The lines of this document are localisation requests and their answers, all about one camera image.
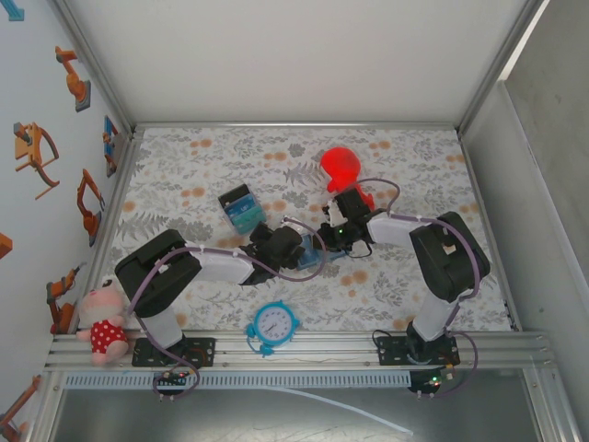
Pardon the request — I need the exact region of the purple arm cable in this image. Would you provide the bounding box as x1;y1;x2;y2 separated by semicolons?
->
130;216;329;401
353;178;491;400

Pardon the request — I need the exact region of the teal credit card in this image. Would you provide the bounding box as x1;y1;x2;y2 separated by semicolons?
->
228;214;264;230

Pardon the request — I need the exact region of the aluminium frame post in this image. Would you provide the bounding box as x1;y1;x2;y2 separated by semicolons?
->
48;0;139;139
455;0;553;137

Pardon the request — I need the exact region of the blue alarm clock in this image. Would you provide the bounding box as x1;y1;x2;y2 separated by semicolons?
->
243;298;301;359

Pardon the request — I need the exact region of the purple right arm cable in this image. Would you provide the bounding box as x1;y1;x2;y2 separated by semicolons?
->
353;178;491;400

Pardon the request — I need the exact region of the thin black wire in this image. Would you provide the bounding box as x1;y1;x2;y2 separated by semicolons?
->
342;238;373;259

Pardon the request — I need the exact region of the long aluminium edge rail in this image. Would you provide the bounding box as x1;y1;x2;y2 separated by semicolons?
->
131;121;464;134

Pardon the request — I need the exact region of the blue and orange wall sticker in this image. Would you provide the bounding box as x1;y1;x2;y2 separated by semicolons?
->
101;114;121;180

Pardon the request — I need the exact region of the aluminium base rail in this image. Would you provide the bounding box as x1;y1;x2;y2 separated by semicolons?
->
44;329;560;372

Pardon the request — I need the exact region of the red plush toy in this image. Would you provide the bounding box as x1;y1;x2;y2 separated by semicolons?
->
320;145;375;208

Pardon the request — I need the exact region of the blue credit card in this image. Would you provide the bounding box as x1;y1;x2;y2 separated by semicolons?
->
224;195;259;220

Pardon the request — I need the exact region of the floral print tablecloth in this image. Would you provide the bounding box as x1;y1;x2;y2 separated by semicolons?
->
110;126;512;332

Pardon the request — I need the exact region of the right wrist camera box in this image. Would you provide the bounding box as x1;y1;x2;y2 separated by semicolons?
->
321;199;347;223

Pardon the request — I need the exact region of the blue card holder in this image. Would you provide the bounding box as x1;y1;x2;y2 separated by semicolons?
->
296;232;347;273

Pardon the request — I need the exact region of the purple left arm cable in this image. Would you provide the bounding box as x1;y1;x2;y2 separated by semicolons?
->
130;216;329;401

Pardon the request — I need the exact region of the aluminium side rail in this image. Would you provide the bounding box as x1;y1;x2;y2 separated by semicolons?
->
85;132;144;277

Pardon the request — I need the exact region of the white slotted cable duct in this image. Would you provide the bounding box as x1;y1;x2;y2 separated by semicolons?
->
64;371;411;390

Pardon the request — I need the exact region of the orange claw wall sticker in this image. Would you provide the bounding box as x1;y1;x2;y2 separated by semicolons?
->
12;122;62;201

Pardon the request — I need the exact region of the white plastic tube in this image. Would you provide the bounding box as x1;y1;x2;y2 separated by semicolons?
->
269;385;414;436

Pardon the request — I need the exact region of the small circuit board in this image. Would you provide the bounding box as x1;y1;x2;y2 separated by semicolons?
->
409;366;455;398
154;367;192;386

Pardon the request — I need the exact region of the pink plush pig toy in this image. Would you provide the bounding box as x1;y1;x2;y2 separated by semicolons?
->
75;283;130;368

